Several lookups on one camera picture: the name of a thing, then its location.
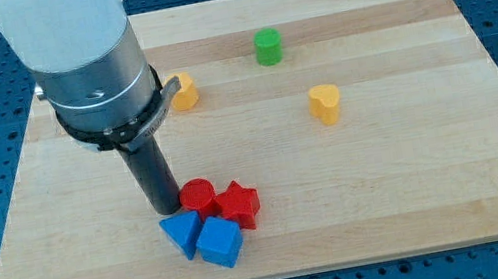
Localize green cylinder block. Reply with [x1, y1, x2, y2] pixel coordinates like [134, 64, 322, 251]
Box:
[253, 27, 283, 66]

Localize blue triangle block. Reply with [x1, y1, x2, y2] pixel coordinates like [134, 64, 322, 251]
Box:
[159, 211, 203, 260]

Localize blue cube block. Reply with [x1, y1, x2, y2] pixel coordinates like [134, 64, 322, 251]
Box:
[196, 216, 243, 268]

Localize red cylinder block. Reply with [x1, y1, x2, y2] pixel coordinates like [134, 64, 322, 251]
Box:
[178, 178, 221, 221]

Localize yellow block behind arm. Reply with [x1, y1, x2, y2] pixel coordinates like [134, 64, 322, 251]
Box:
[167, 72, 200, 112]

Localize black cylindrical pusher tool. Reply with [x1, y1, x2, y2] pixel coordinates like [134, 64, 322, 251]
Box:
[118, 137, 181, 216]

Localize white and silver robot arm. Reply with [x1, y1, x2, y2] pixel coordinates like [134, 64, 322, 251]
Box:
[0, 0, 180, 152]

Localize yellow heart block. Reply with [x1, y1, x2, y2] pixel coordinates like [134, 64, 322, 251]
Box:
[307, 84, 341, 126]

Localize light wooden board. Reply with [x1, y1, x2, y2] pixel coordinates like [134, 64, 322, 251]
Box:
[0, 0, 498, 279]

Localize red star block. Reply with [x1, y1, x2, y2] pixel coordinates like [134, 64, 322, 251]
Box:
[214, 180, 261, 230]

